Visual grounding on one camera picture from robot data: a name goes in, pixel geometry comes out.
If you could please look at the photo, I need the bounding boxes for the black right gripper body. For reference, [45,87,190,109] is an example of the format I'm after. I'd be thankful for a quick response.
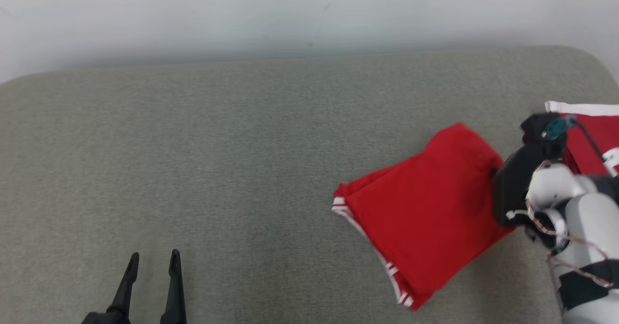
[492,143,567,227]

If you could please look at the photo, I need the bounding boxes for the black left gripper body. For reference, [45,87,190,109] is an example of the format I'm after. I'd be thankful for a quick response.
[80,311,132,324]

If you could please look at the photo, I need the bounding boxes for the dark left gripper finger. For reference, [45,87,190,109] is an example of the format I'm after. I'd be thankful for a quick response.
[107,251,140,318]
[160,249,188,324]

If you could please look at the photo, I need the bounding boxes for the red white sports shorts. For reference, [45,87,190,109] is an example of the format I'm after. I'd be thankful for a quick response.
[545,101,619,177]
[331,122,517,311]

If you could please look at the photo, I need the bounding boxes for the grey fabric sofa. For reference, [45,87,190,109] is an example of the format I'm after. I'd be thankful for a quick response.
[0,45,619,324]

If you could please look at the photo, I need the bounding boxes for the red white twisted wire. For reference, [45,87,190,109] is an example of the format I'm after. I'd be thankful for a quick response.
[525,198,616,290]

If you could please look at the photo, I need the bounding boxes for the teal plug right camera cable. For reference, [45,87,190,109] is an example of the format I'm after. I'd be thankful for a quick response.
[542,115,619,177]

